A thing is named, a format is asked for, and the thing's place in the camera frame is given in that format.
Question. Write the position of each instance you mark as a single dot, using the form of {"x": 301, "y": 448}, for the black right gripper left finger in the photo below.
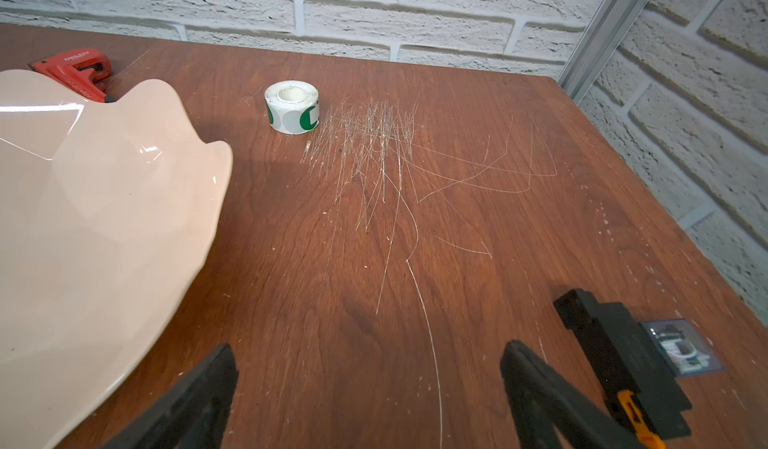
{"x": 192, "y": 414}

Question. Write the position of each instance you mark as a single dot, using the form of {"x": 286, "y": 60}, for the red hand tool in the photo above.
{"x": 84, "y": 71}

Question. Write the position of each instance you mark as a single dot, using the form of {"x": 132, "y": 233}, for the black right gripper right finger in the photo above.
{"x": 546, "y": 407}

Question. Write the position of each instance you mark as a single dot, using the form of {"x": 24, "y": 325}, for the pink wavy fruit bowl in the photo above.
{"x": 108, "y": 213}

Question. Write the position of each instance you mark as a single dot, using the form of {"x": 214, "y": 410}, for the white tape roll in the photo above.
{"x": 292, "y": 107}

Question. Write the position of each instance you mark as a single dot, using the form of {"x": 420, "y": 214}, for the clear plastic blade packet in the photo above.
{"x": 685, "y": 351}

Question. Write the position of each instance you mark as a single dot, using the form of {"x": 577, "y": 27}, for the silver corner frame post right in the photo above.
{"x": 604, "y": 33}

